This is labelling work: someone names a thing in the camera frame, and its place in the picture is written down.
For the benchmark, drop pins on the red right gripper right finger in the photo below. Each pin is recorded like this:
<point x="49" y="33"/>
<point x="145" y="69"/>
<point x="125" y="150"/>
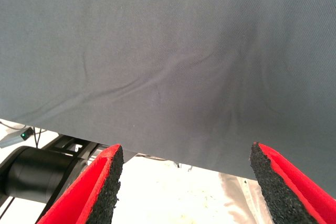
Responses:
<point x="286" y="195"/>

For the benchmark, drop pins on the black cylindrical robot joint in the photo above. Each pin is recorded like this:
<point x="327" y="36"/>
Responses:
<point x="39" y="174"/>

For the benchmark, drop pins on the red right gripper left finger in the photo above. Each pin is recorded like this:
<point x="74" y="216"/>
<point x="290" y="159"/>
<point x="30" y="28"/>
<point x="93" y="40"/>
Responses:
<point x="86" y="195"/>

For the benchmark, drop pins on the grey box with green light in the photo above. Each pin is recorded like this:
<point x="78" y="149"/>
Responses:
<point x="24" y="135"/>

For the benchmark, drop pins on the dark grey table cloth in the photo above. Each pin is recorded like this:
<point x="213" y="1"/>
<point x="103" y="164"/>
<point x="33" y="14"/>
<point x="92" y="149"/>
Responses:
<point x="157" y="37"/>

